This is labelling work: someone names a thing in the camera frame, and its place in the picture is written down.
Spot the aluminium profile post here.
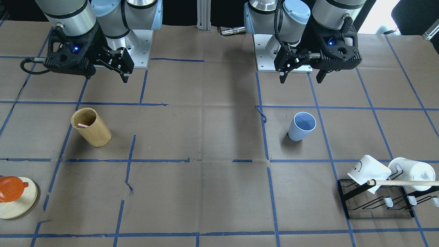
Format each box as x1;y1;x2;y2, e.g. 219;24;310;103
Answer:
196;0;211;32

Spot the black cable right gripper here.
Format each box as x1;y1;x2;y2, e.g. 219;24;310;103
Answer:
20;58;50;75

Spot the silver cable connector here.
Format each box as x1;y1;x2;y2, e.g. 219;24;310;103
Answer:
218;26;246;36

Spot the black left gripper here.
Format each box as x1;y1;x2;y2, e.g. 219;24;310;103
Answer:
274;21;362;84

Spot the black braided cable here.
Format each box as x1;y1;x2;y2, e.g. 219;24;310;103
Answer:
274;0;302;58

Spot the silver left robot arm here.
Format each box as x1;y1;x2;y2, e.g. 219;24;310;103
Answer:
244;0;366;83

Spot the wooden cylindrical cup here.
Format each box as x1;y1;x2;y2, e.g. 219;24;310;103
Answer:
71;107;112;147

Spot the light blue plastic cup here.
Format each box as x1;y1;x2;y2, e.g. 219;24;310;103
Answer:
287;111;317;142

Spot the black wire mug rack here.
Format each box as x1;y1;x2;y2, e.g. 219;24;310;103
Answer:
337;179;438;219

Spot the white mug with smiley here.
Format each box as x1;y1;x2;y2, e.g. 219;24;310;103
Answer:
347;155;391;185

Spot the round wooden board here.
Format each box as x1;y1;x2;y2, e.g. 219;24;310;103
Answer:
0;177;38;219

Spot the white mug with print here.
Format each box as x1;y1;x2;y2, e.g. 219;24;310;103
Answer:
388;157;436;181

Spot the metal base plate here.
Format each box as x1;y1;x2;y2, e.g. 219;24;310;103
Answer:
106;30;155;69
252;34;313;73

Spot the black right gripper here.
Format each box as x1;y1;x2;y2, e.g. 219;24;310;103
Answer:
44;22;134;83

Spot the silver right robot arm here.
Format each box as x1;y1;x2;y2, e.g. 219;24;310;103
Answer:
34;0;163;83

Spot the wooden dowel handle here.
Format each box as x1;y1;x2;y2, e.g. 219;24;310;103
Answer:
367;179;439;186

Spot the orange lid with knob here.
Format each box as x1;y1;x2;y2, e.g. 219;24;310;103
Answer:
0;176;29;203

